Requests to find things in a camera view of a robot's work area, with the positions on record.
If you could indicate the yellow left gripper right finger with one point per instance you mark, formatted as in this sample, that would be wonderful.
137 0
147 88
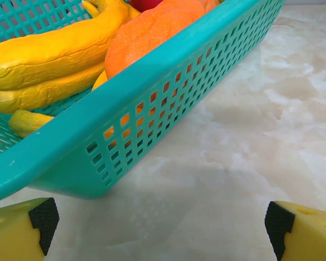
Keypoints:
309 236

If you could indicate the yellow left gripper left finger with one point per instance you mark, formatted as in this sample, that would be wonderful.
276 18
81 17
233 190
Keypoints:
13 233

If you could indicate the teal plastic basket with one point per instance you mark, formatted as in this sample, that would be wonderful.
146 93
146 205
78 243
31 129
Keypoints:
70 141

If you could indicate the yellow toy banana bunch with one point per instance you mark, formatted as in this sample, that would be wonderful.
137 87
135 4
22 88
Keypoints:
43 54

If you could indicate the orange toy fruit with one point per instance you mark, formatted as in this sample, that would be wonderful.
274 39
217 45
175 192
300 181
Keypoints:
141 40

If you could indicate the red toy fruit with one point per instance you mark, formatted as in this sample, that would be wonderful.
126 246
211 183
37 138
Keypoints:
145 5

